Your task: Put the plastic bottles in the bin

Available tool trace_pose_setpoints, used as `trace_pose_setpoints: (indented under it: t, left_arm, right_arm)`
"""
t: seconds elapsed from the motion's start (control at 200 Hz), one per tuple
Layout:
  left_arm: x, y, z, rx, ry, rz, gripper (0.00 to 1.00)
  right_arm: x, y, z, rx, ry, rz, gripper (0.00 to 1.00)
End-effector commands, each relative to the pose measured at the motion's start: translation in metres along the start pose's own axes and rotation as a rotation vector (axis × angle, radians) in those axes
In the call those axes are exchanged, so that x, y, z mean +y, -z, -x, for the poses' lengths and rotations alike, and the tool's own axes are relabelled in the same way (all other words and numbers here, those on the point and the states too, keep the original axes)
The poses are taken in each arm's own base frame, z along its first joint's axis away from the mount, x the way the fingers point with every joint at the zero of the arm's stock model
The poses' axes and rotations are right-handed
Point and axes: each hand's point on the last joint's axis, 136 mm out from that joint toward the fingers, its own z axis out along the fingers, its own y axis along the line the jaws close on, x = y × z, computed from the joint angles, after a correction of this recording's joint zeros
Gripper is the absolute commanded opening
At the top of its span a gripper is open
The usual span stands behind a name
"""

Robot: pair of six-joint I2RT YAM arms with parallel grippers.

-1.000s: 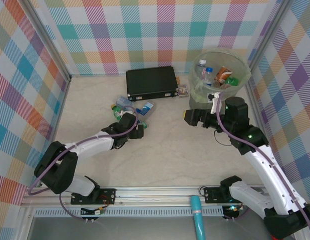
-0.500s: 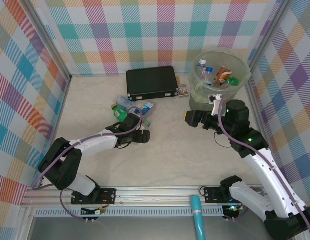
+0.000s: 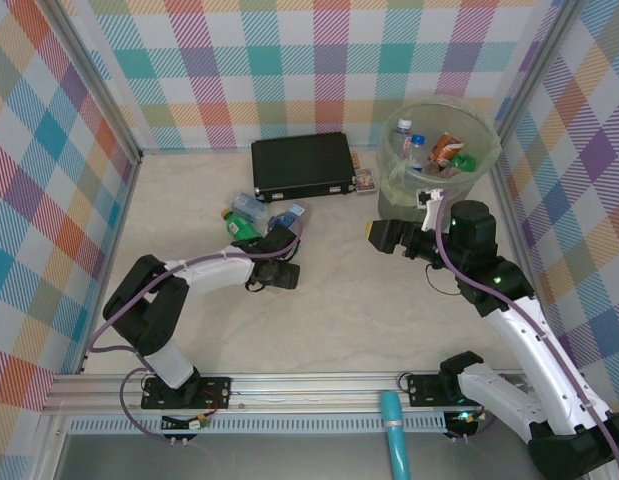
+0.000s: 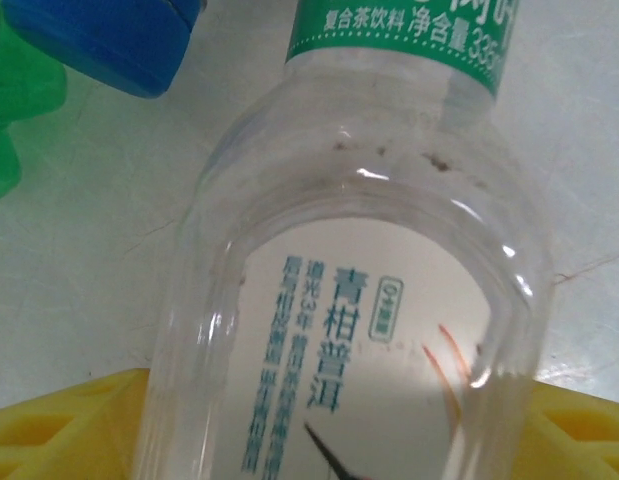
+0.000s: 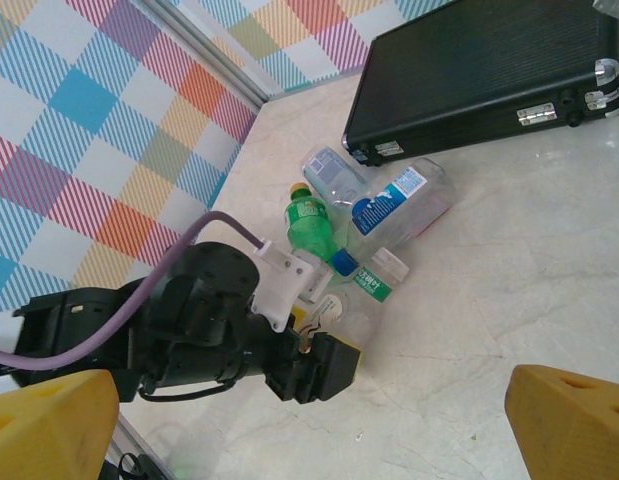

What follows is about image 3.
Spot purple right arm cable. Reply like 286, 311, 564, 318
436, 189, 619, 480

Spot grey metal lower shelf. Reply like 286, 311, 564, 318
53, 430, 540, 480

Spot teal tube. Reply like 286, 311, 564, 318
380, 391, 413, 480

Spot clear bottle light blue label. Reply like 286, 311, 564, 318
231, 193, 283, 229

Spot aluminium frame post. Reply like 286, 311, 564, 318
492, 0, 586, 142
51, 0, 144, 165

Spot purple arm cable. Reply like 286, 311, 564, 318
436, 189, 619, 480
87, 219, 305, 444

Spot slotted grey cable duct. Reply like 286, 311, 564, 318
68, 412, 449, 435

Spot translucent grey waste bin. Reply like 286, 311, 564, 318
376, 94, 504, 224

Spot black hard case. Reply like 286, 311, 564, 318
250, 132, 355, 204

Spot thin black cable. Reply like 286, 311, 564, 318
425, 263, 463, 297

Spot colourful card box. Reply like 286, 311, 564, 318
355, 168, 379, 195

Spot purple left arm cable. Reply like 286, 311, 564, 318
87, 219, 305, 444

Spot aluminium front rail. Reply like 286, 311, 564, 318
43, 370, 598, 417

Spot green Sprite bottle yellow cap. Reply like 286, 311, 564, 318
220, 208, 266, 242

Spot small bottle blue cap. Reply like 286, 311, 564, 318
407, 133, 429, 172

